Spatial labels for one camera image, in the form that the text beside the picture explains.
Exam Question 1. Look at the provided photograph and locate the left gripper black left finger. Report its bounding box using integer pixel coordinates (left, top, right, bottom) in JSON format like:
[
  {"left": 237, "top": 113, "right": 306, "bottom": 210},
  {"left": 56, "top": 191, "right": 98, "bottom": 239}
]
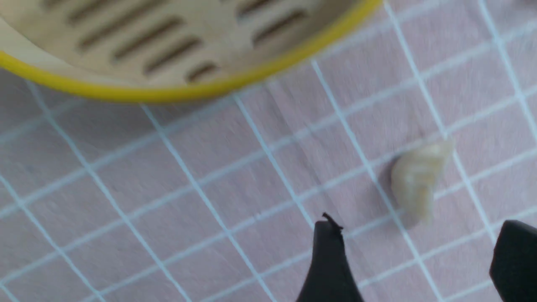
[{"left": 297, "top": 213, "right": 364, "bottom": 302}]

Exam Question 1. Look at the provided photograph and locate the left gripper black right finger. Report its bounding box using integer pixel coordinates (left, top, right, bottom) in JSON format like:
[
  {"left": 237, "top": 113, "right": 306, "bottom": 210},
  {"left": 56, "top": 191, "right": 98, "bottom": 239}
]
[{"left": 489, "top": 220, "right": 537, "bottom": 302}]

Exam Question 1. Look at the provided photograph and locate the cream dumpling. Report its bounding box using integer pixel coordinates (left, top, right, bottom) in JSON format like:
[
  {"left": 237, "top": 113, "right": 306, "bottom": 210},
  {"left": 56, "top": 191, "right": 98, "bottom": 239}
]
[{"left": 391, "top": 140, "right": 455, "bottom": 224}]

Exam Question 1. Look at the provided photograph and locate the bamboo steamer tray yellow rim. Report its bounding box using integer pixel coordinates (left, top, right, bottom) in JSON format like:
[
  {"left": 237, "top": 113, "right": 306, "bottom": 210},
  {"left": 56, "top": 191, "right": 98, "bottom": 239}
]
[{"left": 0, "top": 0, "right": 381, "bottom": 103}]

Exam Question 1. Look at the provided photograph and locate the pink checkered tablecloth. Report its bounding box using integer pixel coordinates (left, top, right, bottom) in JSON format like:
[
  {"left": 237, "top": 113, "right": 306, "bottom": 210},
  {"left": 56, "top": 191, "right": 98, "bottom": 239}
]
[{"left": 1, "top": 0, "right": 536, "bottom": 302}]

